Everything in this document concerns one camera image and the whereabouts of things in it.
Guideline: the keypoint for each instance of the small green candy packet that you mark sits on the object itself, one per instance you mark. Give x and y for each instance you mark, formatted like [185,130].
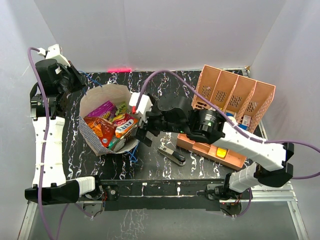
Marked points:
[121,109]

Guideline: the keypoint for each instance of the black silver stapler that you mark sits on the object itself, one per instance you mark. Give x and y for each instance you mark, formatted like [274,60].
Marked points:
[172,155]

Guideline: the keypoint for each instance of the teal mint candy bag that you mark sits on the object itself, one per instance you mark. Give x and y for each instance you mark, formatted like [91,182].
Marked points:
[116,143]

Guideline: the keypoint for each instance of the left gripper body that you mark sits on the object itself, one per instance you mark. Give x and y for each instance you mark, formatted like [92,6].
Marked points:
[71,81]

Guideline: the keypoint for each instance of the yellow sticky note pad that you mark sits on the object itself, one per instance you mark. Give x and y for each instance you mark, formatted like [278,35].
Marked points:
[221,152]

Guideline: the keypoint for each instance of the checkered paper bag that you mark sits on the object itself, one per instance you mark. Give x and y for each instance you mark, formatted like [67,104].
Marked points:
[92,99]

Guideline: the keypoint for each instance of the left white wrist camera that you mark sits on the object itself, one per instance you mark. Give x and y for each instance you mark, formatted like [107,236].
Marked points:
[54,52]

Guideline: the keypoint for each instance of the purple snack bag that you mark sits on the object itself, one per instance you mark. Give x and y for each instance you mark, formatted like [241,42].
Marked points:
[106,111]

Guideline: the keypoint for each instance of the red white small box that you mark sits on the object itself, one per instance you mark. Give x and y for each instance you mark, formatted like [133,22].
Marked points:
[246,120]

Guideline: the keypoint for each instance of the orange Fox's candy bag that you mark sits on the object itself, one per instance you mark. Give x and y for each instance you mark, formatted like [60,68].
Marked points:
[124,123]

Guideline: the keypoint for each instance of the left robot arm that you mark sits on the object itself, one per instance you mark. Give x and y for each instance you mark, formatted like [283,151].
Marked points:
[48,118]

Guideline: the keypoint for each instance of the pink desk organizer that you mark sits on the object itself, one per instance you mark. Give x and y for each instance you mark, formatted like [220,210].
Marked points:
[236,94]

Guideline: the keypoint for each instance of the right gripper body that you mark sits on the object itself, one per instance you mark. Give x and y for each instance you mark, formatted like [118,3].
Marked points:
[156,123]

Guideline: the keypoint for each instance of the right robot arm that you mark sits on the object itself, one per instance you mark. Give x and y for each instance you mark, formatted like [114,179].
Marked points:
[174,114]

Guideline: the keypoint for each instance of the orange Doritos bag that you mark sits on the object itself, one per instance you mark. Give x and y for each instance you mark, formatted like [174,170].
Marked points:
[104,129]

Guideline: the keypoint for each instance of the blue small box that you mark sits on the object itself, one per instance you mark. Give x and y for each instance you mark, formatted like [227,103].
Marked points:
[243,127]

